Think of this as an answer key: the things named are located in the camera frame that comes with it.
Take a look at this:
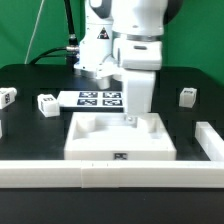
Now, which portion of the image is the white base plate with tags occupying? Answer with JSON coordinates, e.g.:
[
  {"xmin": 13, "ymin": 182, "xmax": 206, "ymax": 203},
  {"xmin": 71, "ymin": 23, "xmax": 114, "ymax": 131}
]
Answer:
[{"xmin": 57, "ymin": 91, "xmax": 123, "ymax": 108}]

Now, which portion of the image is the thin white cable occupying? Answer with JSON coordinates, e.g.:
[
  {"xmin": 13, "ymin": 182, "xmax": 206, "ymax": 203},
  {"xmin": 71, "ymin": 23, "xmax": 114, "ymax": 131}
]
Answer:
[{"xmin": 24, "ymin": 0, "xmax": 46, "ymax": 65}]

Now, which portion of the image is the white front fence wall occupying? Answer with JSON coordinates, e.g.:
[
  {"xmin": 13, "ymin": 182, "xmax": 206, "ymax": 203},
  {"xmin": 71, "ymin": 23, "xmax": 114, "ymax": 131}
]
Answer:
[{"xmin": 0, "ymin": 160, "xmax": 224, "ymax": 188}]

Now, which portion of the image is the black horizontal cable with connector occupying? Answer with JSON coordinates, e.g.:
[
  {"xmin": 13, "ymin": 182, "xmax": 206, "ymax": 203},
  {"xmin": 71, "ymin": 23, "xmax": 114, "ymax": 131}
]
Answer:
[{"xmin": 28, "ymin": 45, "xmax": 81, "ymax": 66}]

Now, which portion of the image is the white square tabletop part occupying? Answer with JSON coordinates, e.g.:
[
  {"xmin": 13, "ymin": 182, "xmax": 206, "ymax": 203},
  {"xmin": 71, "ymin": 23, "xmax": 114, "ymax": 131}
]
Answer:
[{"xmin": 64, "ymin": 112, "xmax": 176, "ymax": 161}]

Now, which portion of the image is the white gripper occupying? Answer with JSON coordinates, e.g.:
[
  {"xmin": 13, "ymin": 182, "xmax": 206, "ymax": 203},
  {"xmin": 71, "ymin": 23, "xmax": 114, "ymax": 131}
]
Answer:
[{"xmin": 113, "ymin": 35, "xmax": 162, "ymax": 126}]

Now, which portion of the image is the white right fence wall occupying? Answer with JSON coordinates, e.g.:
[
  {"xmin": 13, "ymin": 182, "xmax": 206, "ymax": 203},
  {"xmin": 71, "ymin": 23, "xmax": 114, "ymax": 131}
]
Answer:
[{"xmin": 195, "ymin": 122, "xmax": 224, "ymax": 162}]

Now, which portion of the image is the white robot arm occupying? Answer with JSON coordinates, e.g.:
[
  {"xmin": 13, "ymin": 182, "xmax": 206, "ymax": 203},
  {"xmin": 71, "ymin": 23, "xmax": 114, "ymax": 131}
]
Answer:
[{"xmin": 74, "ymin": 0, "xmax": 184, "ymax": 122}]

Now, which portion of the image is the white fence wall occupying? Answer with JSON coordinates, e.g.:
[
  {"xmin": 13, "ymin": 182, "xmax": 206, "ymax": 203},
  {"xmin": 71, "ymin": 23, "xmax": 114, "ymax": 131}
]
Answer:
[
  {"xmin": 0, "ymin": 160, "xmax": 224, "ymax": 188},
  {"xmin": 195, "ymin": 122, "xmax": 224, "ymax": 162}
]

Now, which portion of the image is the black thick cable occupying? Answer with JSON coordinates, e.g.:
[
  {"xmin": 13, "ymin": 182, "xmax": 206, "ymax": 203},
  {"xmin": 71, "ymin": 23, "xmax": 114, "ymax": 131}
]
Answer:
[{"xmin": 63, "ymin": 0, "xmax": 80, "ymax": 48}]

